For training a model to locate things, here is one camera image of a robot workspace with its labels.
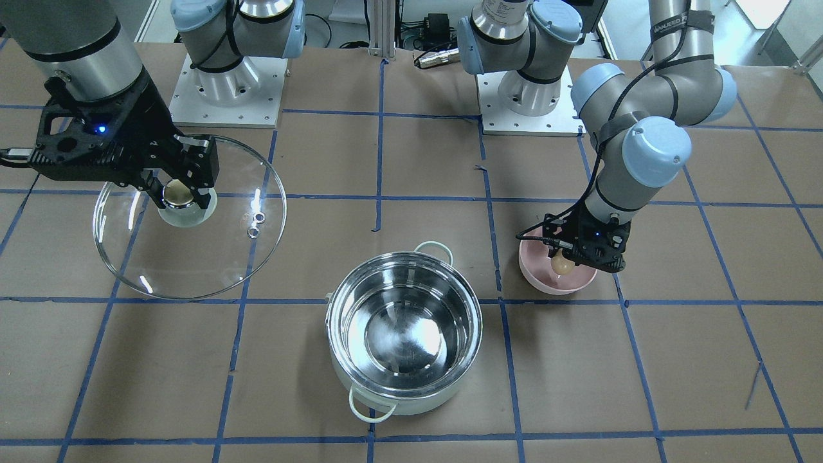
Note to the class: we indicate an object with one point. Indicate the pink bowl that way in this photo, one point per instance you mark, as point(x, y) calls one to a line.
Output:
point(534, 263)

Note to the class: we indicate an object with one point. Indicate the glass pot lid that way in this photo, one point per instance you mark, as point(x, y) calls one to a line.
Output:
point(182, 251)

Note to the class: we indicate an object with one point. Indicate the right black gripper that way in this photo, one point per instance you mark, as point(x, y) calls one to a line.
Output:
point(136, 118)

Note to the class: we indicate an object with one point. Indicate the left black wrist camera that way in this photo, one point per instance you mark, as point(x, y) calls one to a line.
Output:
point(549, 231)

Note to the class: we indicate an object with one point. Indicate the brown egg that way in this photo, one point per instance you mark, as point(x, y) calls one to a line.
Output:
point(560, 265)

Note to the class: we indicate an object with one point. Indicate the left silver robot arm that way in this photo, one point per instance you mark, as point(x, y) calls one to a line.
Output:
point(636, 125)

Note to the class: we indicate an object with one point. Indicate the silver cable connector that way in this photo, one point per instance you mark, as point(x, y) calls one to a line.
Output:
point(432, 59)

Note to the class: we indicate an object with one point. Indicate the aluminium frame post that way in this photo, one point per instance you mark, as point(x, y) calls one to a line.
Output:
point(381, 19)

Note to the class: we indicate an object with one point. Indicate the pale green steel pot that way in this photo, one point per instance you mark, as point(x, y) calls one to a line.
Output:
point(403, 330)

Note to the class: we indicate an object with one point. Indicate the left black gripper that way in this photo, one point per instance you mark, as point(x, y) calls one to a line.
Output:
point(580, 233)

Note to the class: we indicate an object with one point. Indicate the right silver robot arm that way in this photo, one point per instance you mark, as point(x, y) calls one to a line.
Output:
point(84, 43)

